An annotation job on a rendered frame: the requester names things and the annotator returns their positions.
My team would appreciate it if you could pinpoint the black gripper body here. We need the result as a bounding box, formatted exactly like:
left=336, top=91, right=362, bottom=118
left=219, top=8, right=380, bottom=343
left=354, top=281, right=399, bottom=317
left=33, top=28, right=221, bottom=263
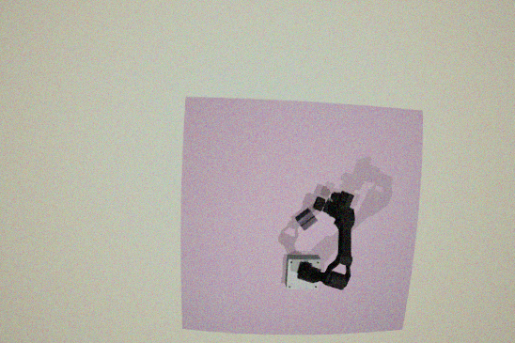
left=313, top=196, right=336, bottom=217

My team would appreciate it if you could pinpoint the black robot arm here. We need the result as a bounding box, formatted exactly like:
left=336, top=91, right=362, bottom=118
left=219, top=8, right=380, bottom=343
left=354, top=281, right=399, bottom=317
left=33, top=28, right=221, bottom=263
left=297, top=191, right=355, bottom=290

